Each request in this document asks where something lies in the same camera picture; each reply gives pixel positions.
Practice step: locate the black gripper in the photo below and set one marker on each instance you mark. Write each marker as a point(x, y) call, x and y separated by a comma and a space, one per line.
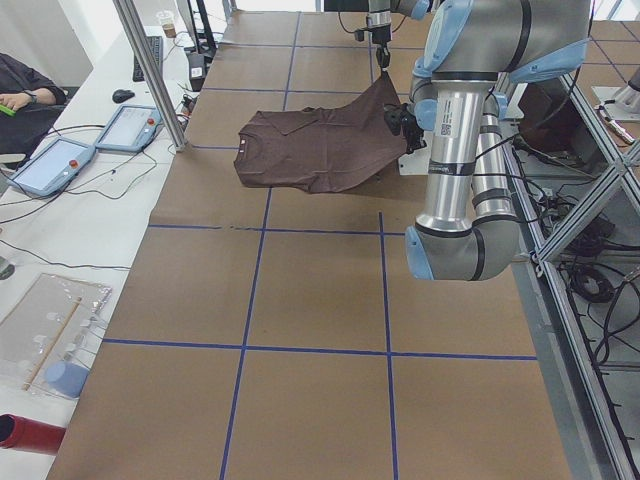
point(406, 121)
point(382, 36)

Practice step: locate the brown t-shirt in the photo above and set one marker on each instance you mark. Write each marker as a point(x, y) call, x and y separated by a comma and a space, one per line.
point(320, 150)

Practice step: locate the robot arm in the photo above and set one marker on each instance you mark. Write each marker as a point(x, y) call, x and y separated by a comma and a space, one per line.
point(379, 22)
point(468, 229)

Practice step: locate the black power box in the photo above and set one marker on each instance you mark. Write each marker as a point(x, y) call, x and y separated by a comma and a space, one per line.
point(197, 71)

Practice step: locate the drink cup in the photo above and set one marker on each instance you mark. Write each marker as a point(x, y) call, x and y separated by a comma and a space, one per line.
point(166, 20)

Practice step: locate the far blue teach pendant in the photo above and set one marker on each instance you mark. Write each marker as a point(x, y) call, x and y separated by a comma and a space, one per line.
point(131, 129)

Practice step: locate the blue teach pendant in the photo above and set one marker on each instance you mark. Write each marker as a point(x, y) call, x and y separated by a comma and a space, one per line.
point(131, 129)
point(53, 168)

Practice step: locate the black computer mouse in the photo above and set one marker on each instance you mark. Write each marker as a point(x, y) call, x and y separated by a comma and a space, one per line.
point(122, 95)

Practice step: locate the near blue teach pendant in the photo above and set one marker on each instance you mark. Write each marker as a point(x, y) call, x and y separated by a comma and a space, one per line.
point(53, 168)

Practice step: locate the seated person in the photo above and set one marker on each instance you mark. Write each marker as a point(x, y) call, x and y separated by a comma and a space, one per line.
point(36, 101)

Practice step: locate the clear plastic tray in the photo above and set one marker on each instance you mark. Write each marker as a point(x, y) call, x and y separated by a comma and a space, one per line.
point(35, 319)

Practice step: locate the blue plastic cup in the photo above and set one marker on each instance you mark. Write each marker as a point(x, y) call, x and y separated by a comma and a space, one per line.
point(67, 378)

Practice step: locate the wooden stick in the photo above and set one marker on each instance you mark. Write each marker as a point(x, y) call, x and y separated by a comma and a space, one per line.
point(47, 350)

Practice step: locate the red cylinder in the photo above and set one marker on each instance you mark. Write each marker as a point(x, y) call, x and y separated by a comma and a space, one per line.
point(28, 435)

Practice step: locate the aluminium frame rack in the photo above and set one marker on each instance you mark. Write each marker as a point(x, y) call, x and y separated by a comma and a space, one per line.
point(576, 190)

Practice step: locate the aluminium frame post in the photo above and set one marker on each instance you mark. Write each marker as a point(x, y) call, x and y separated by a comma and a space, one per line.
point(136, 36)

